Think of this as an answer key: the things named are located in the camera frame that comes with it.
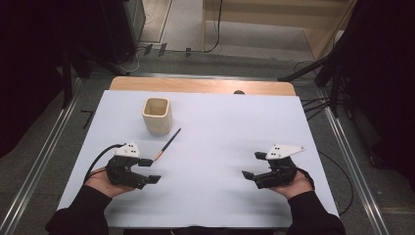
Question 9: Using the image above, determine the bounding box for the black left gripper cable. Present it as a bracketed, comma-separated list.
[83, 143, 125, 184]

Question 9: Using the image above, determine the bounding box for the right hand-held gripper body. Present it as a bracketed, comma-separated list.
[254, 144, 307, 190]

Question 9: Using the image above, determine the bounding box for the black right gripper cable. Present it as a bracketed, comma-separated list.
[317, 150, 355, 217]

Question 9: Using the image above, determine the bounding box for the beige square pen holder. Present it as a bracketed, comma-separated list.
[141, 96, 173, 137]

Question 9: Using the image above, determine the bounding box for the bundle of black floor cables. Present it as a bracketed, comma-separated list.
[300, 96, 335, 121]

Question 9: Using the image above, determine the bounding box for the black hanging cable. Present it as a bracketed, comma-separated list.
[203, 0, 225, 54]

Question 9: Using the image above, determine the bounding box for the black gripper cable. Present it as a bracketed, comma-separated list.
[317, 150, 355, 217]
[83, 143, 125, 184]

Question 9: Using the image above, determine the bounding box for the dark curtain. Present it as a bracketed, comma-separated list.
[0, 0, 106, 160]
[337, 0, 415, 180]

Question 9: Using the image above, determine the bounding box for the black cabinet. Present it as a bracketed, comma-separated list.
[97, 0, 147, 66]

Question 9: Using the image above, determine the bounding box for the white table mat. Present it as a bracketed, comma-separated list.
[57, 89, 341, 229]

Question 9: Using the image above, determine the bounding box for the wooden table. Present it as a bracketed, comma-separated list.
[109, 75, 297, 97]

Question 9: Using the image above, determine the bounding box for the white floor cable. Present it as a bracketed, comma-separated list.
[120, 45, 149, 74]

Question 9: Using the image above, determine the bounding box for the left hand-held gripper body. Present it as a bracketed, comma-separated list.
[106, 141, 150, 190]

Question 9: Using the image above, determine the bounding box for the light wooden shelf unit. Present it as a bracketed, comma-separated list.
[201, 0, 359, 62]

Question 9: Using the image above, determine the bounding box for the dark pencil with orange end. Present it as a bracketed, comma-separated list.
[153, 127, 182, 163]

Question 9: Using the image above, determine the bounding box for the metal floor rail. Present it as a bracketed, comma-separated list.
[0, 77, 83, 235]
[316, 87, 391, 235]

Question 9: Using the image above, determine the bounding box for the person's right hand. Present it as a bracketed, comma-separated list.
[268, 167, 315, 201]

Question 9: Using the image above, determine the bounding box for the black stand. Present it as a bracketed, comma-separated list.
[277, 48, 348, 118]
[60, 45, 131, 110]

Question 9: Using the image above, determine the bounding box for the person's left hand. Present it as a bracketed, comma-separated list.
[83, 166, 136, 200]

